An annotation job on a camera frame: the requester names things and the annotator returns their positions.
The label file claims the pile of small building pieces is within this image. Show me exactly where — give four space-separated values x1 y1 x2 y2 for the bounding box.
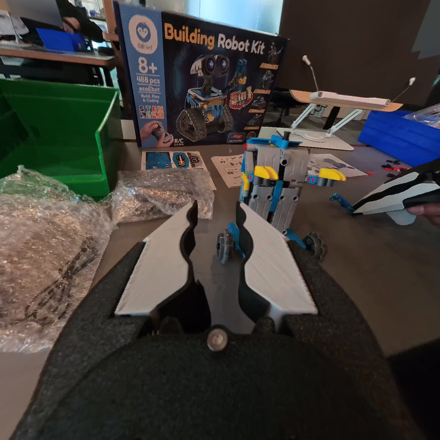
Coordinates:
382 159 413 172

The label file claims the small bubble wrap bag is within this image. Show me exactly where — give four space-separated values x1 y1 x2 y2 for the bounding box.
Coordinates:
110 168 215 224

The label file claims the blue beam with holes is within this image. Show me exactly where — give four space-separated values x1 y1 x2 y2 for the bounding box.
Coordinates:
330 192 355 213

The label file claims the clear plastic bag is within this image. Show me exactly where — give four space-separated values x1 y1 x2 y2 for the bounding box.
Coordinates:
404 102 440 129

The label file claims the white stand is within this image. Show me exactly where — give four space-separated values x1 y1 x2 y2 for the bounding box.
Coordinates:
290 103 365 138

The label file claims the instruction booklet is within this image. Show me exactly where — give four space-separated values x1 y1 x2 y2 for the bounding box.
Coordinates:
210 153 368 188

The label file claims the dark board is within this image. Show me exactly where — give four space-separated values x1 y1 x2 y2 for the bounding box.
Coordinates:
275 0 440 108

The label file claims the robot kit box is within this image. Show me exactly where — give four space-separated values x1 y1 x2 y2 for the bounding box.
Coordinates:
113 0 289 148

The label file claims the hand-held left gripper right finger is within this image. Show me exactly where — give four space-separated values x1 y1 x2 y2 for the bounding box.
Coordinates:
235 201 319 329

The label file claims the grey desk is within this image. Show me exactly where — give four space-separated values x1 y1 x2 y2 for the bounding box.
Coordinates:
0 139 440 440

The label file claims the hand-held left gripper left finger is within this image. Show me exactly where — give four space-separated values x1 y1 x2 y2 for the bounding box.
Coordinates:
114 200 212 333

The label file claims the blue bin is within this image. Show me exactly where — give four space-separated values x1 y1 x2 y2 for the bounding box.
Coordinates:
357 110 440 168

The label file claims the blue toy robot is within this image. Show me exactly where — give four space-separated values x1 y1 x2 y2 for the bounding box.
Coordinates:
216 135 347 264

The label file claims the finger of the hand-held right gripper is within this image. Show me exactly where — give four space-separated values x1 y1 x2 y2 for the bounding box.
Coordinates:
352 182 440 216
353 161 440 207

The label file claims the large bubble wrap bag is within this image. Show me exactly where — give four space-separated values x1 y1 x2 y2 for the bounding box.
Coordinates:
0 165 114 354

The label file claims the green bin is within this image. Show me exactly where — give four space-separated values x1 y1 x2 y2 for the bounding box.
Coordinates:
0 78 121 201

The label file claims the wooden shelf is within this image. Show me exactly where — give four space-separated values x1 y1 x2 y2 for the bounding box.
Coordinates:
0 44 119 87

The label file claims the white board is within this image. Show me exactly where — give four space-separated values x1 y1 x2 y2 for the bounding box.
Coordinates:
258 126 355 151

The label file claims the blue box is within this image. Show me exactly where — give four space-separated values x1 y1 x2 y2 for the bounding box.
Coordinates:
36 27 93 53

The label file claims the person's right hand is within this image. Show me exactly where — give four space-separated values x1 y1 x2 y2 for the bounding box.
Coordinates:
406 203 440 226

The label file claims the blue sticker sheet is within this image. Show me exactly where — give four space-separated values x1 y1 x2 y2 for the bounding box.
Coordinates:
141 151 216 190

